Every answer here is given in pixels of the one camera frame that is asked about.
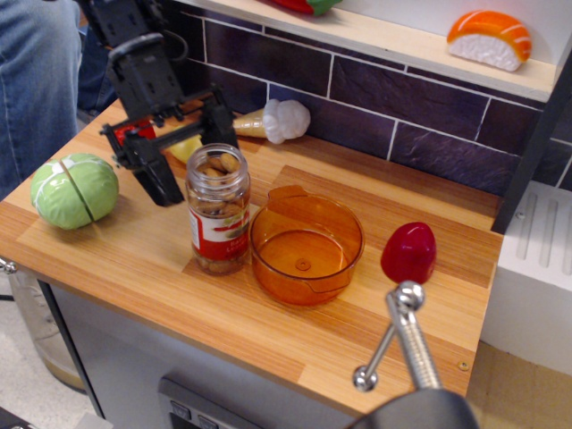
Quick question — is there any white ridged sink unit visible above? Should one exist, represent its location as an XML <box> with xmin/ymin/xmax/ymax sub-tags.
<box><xmin>481</xmin><ymin>181</ymin><xmax>571</xmax><ymax>374</ymax></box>

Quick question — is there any wooden wall shelf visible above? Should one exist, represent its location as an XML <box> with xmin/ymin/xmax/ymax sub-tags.
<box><xmin>188</xmin><ymin>1</ymin><xmax>561</xmax><ymax>102</ymax></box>

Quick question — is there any person in blue jeans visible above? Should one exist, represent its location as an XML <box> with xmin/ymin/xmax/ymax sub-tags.
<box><xmin>1</xmin><ymin>1</ymin><xmax>116</xmax><ymax>197</ymax></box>

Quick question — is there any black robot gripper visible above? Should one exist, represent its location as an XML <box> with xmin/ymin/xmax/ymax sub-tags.
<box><xmin>102</xmin><ymin>33</ymin><xmax>239</xmax><ymax>206</ymax></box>

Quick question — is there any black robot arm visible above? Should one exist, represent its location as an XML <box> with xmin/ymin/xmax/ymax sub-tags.
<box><xmin>80</xmin><ymin>1</ymin><xmax>238</xmax><ymax>206</ymax></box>

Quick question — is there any silver knob left edge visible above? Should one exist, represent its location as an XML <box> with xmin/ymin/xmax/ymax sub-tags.
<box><xmin>0</xmin><ymin>258</ymin><xmax>18</xmax><ymax>275</ymax></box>

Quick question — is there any dark red toy fruit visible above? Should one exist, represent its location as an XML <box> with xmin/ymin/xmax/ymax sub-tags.
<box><xmin>381</xmin><ymin>222</ymin><xmax>437</xmax><ymax>284</ymax></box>

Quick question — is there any toy ice cream cone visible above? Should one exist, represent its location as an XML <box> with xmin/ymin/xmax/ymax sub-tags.
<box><xmin>233</xmin><ymin>99</ymin><xmax>311</xmax><ymax>144</ymax></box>

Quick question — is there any clear almond jar red label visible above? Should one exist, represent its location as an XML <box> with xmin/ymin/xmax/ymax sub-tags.
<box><xmin>186</xmin><ymin>143</ymin><xmax>250</xmax><ymax>275</ymax></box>

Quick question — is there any red toy chili pepper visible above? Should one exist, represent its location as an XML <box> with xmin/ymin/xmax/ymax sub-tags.
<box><xmin>273</xmin><ymin>0</ymin><xmax>341</xmax><ymax>16</ymax></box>

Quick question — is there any orange transparent plastic pot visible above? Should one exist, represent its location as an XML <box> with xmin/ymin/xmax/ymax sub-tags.
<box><xmin>249</xmin><ymin>185</ymin><xmax>365</xmax><ymax>307</ymax></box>

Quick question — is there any green toy cabbage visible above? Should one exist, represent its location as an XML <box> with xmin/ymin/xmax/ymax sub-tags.
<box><xmin>30</xmin><ymin>153</ymin><xmax>119</xmax><ymax>230</ymax></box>

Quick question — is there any yellow toy potato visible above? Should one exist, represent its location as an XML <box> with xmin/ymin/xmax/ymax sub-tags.
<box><xmin>168</xmin><ymin>135</ymin><xmax>202</xmax><ymax>164</ymax></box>

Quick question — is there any red toy strawberry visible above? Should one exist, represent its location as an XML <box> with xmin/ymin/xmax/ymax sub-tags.
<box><xmin>114</xmin><ymin>120</ymin><xmax>156</xmax><ymax>146</ymax></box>

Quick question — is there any grey oven control panel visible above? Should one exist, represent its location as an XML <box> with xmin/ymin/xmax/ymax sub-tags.
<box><xmin>157</xmin><ymin>377</ymin><xmax>258</xmax><ymax>429</ymax></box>

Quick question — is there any toy salmon sushi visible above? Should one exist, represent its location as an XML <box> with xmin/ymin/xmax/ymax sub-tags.
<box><xmin>447</xmin><ymin>10</ymin><xmax>533</xmax><ymax>72</ymax></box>

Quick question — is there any dark grey shelf post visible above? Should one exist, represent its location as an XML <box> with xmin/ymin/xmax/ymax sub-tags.
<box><xmin>492</xmin><ymin>54</ymin><xmax>571</xmax><ymax>234</ymax></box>

